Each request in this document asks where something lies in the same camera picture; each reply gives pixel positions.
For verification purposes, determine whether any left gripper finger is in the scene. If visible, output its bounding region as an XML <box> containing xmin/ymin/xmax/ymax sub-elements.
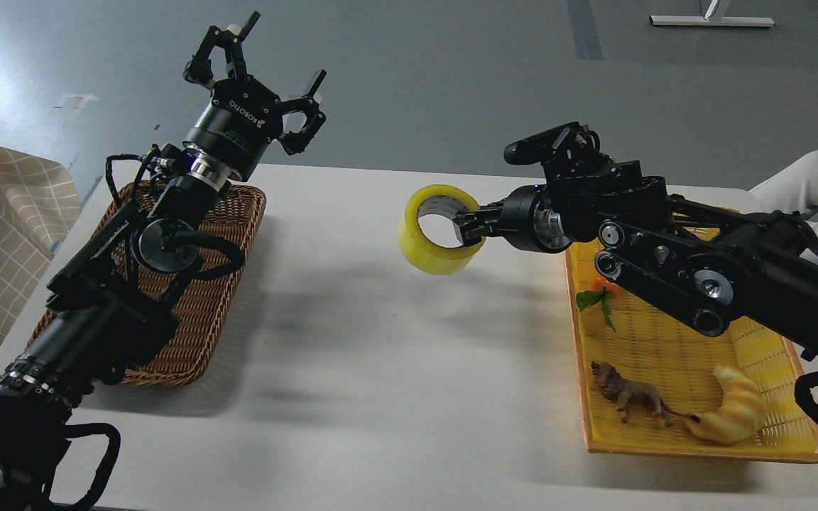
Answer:
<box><xmin>184</xmin><ymin>11</ymin><xmax>261</xmax><ymax>87</ymax></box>
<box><xmin>269</xmin><ymin>69</ymin><xmax>327</xmax><ymax>155</ymax></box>

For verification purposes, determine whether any orange toy carrot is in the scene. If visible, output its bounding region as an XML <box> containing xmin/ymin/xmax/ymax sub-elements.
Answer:
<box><xmin>574</xmin><ymin>274</ymin><xmax>623</xmax><ymax>332</ymax></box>

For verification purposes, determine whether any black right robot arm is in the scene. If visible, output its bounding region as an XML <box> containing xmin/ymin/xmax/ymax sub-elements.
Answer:
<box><xmin>452</xmin><ymin>122</ymin><xmax>818</xmax><ymax>424</ymax></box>

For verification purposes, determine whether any white metal stand base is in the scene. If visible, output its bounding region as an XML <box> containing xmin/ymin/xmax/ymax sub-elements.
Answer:
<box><xmin>648</xmin><ymin>1</ymin><xmax>775</xmax><ymax>29</ymax></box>

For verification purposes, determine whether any brown toy lion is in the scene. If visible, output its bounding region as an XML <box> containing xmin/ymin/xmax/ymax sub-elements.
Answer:
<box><xmin>589</xmin><ymin>361</ymin><xmax>686</xmax><ymax>427</ymax></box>

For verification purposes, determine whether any brown wicker basket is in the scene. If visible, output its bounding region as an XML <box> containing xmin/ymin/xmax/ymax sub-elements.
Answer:
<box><xmin>7</xmin><ymin>181</ymin><xmax>266</xmax><ymax>397</ymax></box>

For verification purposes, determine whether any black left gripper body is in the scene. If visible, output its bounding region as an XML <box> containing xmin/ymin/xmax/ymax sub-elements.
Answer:
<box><xmin>184</xmin><ymin>77</ymin><xmax>283</xmax><ymax>182</ymax></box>

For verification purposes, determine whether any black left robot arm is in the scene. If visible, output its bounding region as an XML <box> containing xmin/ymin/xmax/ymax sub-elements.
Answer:
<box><xmin>0</xmin><ymin>12</ymin><xmax>327</xmax><ymax>510</ymax></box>

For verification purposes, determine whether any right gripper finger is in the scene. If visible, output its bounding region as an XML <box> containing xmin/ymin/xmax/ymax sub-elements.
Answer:
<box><xmin>454</xmin><ymin>222</ymin><xmax>506</xmax><ymax>247</ymax></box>
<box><xmin>452</xmin><ymin>202</ymin><xmax>503</xmax><ymax>229</ymax></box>

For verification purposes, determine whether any yellow tape roll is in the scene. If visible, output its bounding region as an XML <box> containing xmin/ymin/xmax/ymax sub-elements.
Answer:
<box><xmin>397</xmin><ymin>184</ymin><xmax>486</xmax><ymax>275</ymax></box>

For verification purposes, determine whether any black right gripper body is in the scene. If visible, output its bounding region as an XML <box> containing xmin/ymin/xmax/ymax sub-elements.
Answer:
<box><xmin>496</xmin><ymin>185</ymin><xmax>559</xmax><ymax>253</ymax></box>

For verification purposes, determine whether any yellow toy croissant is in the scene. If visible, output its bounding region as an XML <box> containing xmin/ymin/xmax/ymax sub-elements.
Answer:
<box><xmin>685</xmin><ymin>365</ymin><xmax>767</xmax><ymax>444</ymax></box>

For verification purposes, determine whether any yellow plastic basket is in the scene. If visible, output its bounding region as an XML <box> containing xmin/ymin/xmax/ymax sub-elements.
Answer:
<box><xmin>563</xmin><ymin>206</ymin><xmax>818</xmax><ymax>464</ymax></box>

